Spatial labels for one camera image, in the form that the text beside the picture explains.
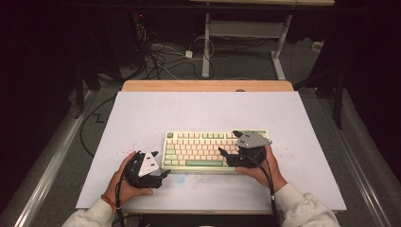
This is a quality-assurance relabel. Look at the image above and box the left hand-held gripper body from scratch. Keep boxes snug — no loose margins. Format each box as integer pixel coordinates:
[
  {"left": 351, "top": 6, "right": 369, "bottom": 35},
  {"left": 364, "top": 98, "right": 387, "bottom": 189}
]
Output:
[{"left": 124, "top": 150, "right": 164, "bottom": 190}]

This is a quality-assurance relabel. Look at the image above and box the aluminium floor rail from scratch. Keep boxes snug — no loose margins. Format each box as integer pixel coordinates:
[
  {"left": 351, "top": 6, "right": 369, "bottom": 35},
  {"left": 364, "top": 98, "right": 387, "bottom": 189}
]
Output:
[
  {"left": 317, "top": 94, "right": 392, "bottom": 227},
  {"left": 9, "top": 89, "right": 96, "bottom": 227}
]

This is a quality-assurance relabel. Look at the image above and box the black metal stand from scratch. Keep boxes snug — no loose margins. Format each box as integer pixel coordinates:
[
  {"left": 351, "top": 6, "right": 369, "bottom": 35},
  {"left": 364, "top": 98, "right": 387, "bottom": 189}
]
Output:
[
  {"left": 294, "top": 67, "right": 345, "bottom": 131},
  {"left": 73, "top": 62, "right": 102, "bottom": 120}
]

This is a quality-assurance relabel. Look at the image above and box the white table cover board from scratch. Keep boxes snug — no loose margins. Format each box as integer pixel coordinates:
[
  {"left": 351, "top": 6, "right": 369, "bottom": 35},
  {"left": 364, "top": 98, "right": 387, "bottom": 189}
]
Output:
[{"left": 75, "top": 90, "right": 348, "bottom": 212}]

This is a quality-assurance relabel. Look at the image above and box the hand-held gripper cable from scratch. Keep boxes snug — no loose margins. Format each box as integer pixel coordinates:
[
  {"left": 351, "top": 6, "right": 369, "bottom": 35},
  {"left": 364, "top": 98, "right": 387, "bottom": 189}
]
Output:
[
  {"left": 114, "top": 169, "right": 128, "bottom": 227},
  {"left": 248, "top": 154, "right": 279, "bottom": 227}
]

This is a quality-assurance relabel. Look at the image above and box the cream pink green keyboard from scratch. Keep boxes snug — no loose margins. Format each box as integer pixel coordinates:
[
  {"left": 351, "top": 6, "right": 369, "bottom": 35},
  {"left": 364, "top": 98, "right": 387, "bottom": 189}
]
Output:
[{"left": 160, "top": 129, "right": 272, "bottom": 175}]

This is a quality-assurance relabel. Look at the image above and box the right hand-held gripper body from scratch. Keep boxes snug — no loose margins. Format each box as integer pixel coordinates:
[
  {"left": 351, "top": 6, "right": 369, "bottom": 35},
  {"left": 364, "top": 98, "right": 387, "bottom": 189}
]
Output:
[{"left": 225, "top": 130, "right": 273, "bottom": 168}]

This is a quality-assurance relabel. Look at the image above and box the white metal desk frame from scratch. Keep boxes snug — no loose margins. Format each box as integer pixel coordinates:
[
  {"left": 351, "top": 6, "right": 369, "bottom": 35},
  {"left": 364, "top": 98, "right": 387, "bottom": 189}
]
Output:
[{"left": 188, "top": 0, "right": 336, "bottom": 80}]

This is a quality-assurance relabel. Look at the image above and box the tangle of black cables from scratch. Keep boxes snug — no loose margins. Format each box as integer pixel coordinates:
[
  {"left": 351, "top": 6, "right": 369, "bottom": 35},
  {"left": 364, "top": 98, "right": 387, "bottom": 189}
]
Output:
[{"left": 131, "top": 22, "right": 216, "bottom": 81}]

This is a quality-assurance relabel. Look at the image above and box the left hand-held gripper cable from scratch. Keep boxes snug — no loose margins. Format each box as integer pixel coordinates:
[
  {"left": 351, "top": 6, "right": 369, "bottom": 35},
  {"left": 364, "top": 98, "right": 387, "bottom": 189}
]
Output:
[{"left": 114, "top": 169, "right": 128, "bottom": 227}]

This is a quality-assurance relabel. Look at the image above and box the black floor cable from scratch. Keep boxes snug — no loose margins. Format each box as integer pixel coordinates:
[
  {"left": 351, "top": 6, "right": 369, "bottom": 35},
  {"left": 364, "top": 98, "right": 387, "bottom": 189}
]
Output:
[{"left": 78, "top": 96, "right": 116, "bottom": 159}]

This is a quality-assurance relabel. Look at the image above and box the person's right hand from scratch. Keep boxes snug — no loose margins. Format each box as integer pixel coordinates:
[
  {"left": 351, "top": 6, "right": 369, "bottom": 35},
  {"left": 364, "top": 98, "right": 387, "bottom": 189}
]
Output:
[{"left": 235, "top": 145, "right": 288, "bottom": 194}]

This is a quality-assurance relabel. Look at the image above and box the wooden table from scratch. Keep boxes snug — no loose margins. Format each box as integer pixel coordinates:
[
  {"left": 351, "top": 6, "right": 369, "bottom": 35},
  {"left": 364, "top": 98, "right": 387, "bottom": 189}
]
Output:
[{"left": 121, "top": 79, "right": 340, "bottom": 217}]

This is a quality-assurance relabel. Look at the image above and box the orange bracelet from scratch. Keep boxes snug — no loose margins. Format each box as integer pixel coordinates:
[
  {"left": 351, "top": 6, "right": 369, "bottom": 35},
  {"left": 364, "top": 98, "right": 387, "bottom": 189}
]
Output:
[{"left": 100, "top": 194, "right": 118, "bottom": 213}]

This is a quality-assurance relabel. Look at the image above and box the black device with red light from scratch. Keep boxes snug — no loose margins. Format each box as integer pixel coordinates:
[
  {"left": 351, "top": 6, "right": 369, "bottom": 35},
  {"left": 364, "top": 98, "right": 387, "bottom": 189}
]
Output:
[{"left": 131, "top": 10, "right": 149, "bottom": 34}]

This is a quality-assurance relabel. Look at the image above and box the right hand-held gripper cable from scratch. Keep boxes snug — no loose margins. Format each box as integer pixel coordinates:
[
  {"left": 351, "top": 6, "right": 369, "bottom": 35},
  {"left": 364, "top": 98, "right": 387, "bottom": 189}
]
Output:
[{"left": 248, "top": 154, "right": 279, "bottom": 227}]

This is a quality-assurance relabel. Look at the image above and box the person's left hand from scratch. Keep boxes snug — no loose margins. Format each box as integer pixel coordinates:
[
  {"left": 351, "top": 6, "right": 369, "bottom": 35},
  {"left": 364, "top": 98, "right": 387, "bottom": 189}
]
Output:
[{"left": 104, "top": 151, "right": 155, "bottom": 207}]

